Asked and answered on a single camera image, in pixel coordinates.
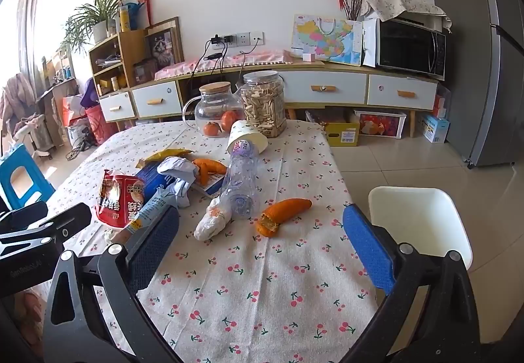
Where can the pink lace cloth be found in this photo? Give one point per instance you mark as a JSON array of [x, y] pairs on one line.
[[254, 58]]

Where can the green potted plant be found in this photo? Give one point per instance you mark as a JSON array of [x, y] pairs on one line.
[[98, 11]]

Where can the grey refrigerator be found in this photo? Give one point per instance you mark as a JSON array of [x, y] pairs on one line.
[[483, 80]]

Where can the floral cloth cover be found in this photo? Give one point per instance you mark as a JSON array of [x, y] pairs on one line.
[[393, 2]]

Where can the small white box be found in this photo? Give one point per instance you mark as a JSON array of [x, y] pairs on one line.
[[308, 57]]

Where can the glass teapot with bamboo lid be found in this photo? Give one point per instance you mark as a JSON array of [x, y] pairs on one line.
[[213, 105]]

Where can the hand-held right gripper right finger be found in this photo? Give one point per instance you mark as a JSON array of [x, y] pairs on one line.
[[364, 240]]

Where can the tangerine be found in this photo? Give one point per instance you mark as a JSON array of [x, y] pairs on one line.
[[229, 120], [212, 128]]

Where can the wooden shelf unit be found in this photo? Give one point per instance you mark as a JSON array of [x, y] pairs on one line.
[[131, 56]]

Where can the clear storage box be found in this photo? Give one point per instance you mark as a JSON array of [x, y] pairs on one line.
[[441, 103]]

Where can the clear plastic snack jar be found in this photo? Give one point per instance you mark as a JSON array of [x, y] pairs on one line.
[[262, 105]]

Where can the blue plastic stool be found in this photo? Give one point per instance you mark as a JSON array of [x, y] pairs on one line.
[[12, 166]]

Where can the orange carrot toy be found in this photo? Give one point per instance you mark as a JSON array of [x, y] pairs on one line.
[[282, 211], [208, 166]]

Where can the yellow cardboard box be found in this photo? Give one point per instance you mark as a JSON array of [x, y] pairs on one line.
[[344, 135]]

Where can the clear plastic bottle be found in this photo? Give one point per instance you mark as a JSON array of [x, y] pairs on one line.
[[241, 183]]

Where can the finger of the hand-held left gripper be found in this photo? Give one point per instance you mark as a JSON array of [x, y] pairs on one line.
[[69, 217], [24, 212]]

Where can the red snack bag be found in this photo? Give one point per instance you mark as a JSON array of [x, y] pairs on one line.
[[118, 199]]

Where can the white paper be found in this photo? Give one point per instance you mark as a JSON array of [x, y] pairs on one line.
[[178, 170]]

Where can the yellow snack wrapper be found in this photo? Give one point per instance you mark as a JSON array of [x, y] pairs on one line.
[[168, 154]]

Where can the black microwave oven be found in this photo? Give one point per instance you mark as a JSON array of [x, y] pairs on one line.
[[409, 47]]

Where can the white wooden tv cabinet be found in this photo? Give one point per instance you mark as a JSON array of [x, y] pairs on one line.
[[323, 80]]

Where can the purple bag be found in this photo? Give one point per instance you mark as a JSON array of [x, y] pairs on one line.
[[89, 94]]

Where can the colourful map bag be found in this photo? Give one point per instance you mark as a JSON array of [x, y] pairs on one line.
[[323, 39]]

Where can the white storage bin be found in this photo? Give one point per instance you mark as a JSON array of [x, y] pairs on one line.
[[380, 125]]

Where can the white plastic bin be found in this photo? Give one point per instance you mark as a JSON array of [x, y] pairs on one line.
[[413, 219]]

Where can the dried branches bunch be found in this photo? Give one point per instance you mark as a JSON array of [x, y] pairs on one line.
[[352, 6]]

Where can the white plastic wrapper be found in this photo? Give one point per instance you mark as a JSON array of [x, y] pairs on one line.
[[208, 223]]

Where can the grey curtain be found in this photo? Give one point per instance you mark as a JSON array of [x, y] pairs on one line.
[[28, 27]]

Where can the blue watering can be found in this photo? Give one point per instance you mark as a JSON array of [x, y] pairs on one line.
[[135, 15]]

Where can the white paper cup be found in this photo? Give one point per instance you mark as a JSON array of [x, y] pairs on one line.
[[249, 137]]

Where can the yellow bottle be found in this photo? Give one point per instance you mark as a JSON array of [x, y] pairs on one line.
[[124, 19]]

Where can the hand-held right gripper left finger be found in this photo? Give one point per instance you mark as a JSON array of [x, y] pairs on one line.
[[157, 240]]

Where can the red shopping bag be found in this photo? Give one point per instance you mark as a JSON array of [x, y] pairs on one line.
[[96, 123]]

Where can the blue white carton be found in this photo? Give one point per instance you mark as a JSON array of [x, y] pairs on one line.
[[436, 129]]

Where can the framed cat picture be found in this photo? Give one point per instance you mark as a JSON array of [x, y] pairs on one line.
[[163, 43]]

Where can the dark blue paper box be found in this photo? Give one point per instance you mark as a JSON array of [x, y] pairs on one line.
[[151, 178]]

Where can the white wall socket panel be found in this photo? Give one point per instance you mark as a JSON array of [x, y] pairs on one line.
[[245, 39]]

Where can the cherry print tablecloth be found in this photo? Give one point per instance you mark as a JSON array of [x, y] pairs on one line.
[[245, 285]]

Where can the pile of clothes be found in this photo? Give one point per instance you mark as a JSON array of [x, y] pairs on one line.
[[16, 97]]

